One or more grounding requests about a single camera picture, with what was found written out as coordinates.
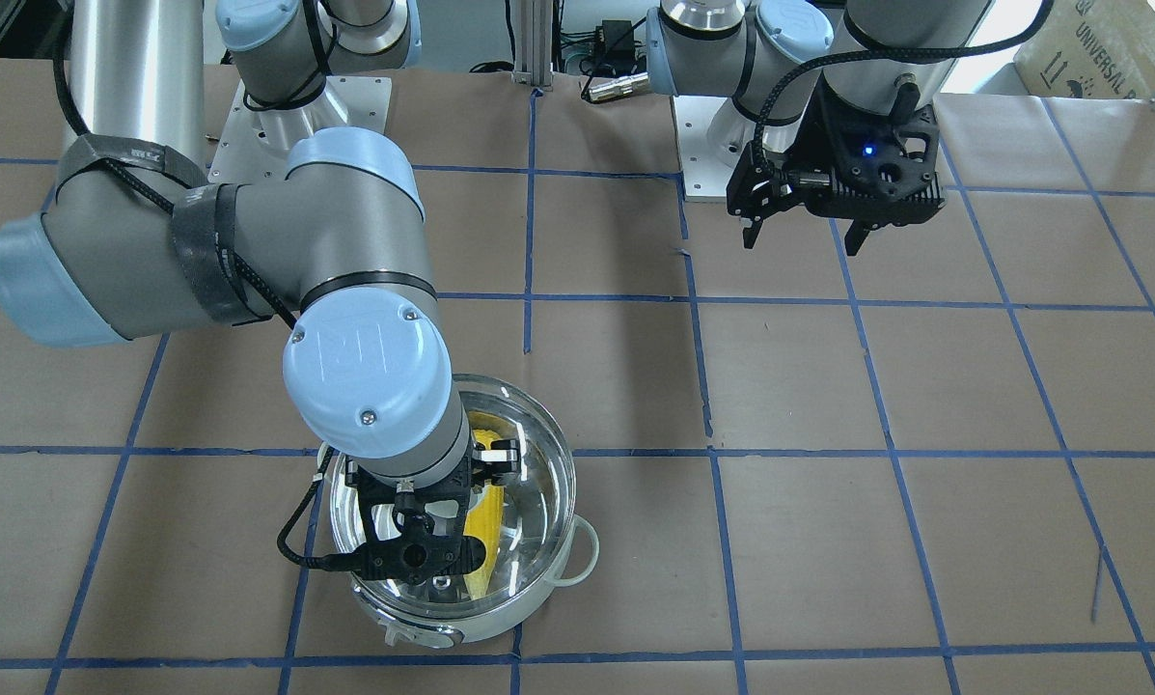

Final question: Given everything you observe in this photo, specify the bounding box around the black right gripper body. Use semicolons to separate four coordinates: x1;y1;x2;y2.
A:
344;449;521;582

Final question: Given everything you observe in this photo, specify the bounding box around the white steel cooking pot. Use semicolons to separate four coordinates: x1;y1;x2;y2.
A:
316;374;599;650

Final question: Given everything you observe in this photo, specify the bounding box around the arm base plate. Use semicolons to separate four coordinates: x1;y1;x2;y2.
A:
673;96;754;203
209;76;393;184

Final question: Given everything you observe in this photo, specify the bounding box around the yellow corn cob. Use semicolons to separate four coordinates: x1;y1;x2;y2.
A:
463;483;507;601

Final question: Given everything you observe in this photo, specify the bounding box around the cardboard box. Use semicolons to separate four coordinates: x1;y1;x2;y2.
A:
1014;1;1155;98

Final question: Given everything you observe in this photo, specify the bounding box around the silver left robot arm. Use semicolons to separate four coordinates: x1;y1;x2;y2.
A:
644;1;991;256

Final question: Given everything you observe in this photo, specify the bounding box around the aluminium frame post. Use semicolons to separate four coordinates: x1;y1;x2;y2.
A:
509;1;560;92

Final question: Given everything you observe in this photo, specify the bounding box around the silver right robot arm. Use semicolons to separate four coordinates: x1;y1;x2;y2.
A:
0;66;515;585

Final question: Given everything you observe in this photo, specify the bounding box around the black power adapter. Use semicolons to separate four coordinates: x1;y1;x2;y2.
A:
594;18;644;61

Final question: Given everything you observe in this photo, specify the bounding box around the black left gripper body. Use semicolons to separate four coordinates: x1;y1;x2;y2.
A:
726;82;945;227

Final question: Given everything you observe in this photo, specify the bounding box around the glass pot lid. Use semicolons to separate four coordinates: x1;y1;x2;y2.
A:
330;374;576;615

